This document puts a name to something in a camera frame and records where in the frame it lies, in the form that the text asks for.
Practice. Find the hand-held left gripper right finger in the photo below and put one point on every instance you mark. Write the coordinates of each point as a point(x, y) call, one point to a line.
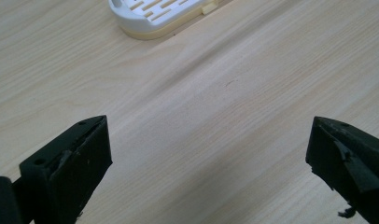
point(349, 161)

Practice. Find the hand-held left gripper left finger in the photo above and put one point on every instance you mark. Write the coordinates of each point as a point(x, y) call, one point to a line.
point(69, 168)

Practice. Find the white slotted drain tray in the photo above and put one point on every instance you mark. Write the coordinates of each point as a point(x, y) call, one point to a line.
point(153, 18)

